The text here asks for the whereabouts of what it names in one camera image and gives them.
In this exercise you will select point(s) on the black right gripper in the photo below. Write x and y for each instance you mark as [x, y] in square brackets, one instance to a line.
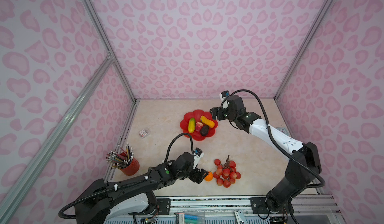
[220, 110]

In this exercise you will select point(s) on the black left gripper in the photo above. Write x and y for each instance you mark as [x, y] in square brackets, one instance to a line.
[196, 177]

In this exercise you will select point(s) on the small fake orange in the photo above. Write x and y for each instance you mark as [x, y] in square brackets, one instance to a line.
[209, 177]

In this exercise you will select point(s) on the yellow fake fruit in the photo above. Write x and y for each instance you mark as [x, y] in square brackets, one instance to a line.
[211, 124]

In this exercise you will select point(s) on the red fake lychee bunch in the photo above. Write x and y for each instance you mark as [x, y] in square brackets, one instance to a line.
[226, 173]

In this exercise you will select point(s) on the dark brown fake fruit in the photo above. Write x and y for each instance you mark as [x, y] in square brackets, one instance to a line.
[204, 131]

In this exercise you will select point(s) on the fake red apple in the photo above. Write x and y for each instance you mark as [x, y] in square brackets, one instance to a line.
[199, 126]

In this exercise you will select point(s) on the green yellow fake mango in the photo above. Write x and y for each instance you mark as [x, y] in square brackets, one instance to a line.
[192, 125]

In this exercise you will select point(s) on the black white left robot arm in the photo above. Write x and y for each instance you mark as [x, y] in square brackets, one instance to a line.
[102, 201]

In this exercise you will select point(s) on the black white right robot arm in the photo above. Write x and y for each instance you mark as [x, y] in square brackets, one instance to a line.
[304, 166]

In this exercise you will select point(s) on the red flower-shaped fruit bowl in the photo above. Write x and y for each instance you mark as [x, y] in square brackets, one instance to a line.
[197, 115]

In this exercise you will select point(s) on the mint green alarm clock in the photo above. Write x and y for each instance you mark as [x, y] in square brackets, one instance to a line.
[284, 131]

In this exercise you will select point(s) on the red pencil cup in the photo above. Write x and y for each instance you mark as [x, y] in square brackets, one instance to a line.
[129, 165]

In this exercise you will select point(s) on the small clear clip box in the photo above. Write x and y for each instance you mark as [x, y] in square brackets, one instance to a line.
[143, 133]

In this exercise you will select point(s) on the bundle of pencils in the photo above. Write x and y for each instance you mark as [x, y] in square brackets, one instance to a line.
[121, 158]

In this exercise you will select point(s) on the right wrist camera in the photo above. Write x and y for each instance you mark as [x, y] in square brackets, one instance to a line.
[224, 95]

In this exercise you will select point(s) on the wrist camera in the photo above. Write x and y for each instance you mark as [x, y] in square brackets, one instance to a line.
[198, 154]
[224, 95]

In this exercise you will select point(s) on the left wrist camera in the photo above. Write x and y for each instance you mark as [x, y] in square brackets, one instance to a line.
[198, 154]

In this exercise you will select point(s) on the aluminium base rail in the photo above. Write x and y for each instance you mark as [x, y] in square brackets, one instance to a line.
[304, 209]

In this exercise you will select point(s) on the diagonal aluminium frame bar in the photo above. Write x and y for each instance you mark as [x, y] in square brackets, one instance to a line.
[20, 189]

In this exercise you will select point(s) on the aluminium corner post right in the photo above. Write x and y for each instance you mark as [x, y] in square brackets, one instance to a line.
[318, 20]

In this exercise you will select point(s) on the aluminium corner post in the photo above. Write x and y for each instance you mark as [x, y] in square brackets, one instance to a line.
[318, 20]
[91, 10]

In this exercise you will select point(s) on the aluminium corner post left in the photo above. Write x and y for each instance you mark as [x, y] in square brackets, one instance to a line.
[91, 10]

